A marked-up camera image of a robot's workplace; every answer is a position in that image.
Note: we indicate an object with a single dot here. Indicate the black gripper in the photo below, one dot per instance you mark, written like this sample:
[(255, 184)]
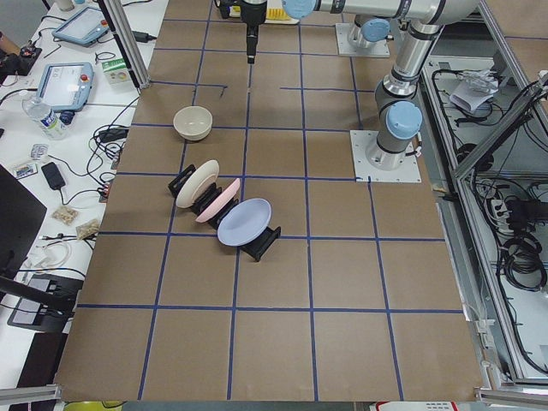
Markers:
[(253, 14)]

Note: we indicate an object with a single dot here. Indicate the blue plate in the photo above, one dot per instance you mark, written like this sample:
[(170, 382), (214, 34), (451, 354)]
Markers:
[(245, 222)]

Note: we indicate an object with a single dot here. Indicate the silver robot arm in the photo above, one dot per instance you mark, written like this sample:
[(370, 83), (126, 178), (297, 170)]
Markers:
[(399, 118), (366, 32)]

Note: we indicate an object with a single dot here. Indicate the pink plate in rack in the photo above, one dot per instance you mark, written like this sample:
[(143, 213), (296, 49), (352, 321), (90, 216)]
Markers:
[(220, 202)]

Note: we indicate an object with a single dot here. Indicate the cream plate in rack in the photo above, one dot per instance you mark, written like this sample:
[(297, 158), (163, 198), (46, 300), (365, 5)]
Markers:
[(198, 183)]

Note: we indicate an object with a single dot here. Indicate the black plate rack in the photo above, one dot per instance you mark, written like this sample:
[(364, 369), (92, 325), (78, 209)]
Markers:
[(256, 248)]

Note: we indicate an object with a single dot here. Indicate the cream ceramic bowl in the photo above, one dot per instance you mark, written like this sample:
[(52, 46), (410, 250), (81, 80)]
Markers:
[(193, 123)]

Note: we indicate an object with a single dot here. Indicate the green white small box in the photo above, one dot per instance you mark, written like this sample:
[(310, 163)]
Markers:
[(115, 71)]

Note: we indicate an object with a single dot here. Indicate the far teach pendant tablet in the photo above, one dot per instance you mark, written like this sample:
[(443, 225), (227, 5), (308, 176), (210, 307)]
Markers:
[(84, 28)]

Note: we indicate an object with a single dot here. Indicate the teach pendant tablet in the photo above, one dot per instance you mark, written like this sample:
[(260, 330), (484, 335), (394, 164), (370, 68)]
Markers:
[(84, 28), (66, 86)]

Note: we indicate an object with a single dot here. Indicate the near teach pendant tablet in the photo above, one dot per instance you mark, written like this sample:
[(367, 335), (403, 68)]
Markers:
[(66, 86)]

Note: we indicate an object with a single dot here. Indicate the clear plastic water bottle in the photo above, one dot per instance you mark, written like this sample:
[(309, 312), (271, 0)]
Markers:
[(45, 117)]

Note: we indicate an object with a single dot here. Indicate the black power adapter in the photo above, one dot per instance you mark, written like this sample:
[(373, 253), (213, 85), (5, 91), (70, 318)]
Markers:
[(53, 176)]

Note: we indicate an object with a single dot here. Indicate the black monitor stand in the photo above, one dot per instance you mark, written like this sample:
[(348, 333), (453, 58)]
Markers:
[(46, 301)]

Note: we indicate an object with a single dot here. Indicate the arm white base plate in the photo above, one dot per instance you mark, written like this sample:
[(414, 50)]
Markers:
[(344, 49), (372, 164)]

